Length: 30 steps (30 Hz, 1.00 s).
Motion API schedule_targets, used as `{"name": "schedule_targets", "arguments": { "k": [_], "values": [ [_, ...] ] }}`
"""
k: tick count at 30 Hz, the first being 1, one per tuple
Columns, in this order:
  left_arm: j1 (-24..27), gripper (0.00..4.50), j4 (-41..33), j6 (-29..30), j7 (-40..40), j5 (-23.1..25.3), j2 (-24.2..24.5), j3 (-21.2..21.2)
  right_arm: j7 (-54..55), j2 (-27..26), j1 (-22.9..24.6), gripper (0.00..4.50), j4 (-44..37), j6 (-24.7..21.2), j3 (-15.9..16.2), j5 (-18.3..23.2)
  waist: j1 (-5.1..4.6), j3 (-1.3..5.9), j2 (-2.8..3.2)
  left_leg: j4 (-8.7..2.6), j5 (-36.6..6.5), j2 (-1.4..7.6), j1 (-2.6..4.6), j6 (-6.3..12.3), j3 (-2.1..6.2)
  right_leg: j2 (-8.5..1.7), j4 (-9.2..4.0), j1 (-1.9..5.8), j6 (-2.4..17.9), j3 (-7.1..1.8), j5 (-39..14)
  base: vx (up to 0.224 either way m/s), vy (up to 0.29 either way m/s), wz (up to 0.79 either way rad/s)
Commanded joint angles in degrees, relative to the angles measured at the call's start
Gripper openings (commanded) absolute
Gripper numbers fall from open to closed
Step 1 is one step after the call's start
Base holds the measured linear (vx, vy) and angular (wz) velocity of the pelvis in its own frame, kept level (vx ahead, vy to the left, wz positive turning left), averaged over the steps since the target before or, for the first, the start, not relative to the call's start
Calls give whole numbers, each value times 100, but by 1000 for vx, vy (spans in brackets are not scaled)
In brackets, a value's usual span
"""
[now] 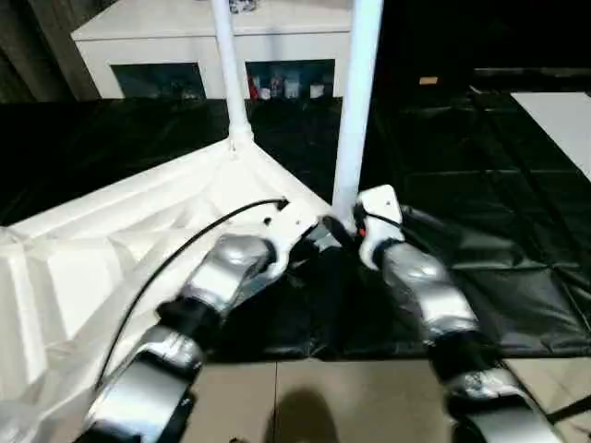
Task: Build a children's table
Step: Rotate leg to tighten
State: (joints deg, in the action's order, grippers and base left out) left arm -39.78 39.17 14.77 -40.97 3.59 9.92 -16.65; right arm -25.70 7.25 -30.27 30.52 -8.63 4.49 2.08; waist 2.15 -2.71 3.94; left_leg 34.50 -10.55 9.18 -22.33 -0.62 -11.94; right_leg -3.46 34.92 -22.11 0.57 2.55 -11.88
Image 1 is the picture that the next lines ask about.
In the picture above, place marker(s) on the white plastic table top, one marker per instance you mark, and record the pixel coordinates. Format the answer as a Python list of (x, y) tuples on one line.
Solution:
[(115, 240)]

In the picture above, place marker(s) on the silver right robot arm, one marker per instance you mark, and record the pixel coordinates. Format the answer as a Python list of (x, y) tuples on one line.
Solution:
[(425, 286)]

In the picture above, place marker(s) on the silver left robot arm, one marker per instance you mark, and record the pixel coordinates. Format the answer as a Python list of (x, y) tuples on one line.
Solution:
[(221, 272)]

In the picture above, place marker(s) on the black mat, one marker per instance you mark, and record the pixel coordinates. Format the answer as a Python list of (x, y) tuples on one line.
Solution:
[(485, 207)]

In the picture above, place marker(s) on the small yellow tag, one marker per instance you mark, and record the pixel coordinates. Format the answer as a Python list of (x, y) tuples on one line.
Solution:
[(428, 80)]

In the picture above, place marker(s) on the white flat panel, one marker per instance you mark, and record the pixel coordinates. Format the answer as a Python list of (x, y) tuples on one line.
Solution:
[(554, 124)]

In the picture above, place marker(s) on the black metal bar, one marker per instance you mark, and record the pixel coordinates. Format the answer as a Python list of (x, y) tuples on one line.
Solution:
[(531, 72)]

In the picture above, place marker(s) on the dark crumpled plastic bag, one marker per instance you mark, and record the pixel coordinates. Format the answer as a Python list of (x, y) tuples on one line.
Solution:
[(242, 4)]

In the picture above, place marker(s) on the white cabinet with glass doors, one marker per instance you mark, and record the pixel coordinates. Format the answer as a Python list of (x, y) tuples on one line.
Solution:
[(161, 41)]

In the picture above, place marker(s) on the grey curtain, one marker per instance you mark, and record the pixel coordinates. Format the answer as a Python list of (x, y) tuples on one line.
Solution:
[(41, 46)]

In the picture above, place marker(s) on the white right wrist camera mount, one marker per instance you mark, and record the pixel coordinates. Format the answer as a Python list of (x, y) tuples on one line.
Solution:
[(383, 207)]

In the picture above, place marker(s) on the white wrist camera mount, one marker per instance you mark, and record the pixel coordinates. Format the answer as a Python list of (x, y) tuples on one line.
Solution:
[(383, 207), (286, 226)]

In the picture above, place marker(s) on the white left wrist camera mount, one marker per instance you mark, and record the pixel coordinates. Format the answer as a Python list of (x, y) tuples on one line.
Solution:
[(286, 226)]

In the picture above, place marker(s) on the black folding table frame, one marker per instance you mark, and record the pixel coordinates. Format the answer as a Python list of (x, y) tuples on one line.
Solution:
[(570, 408)]

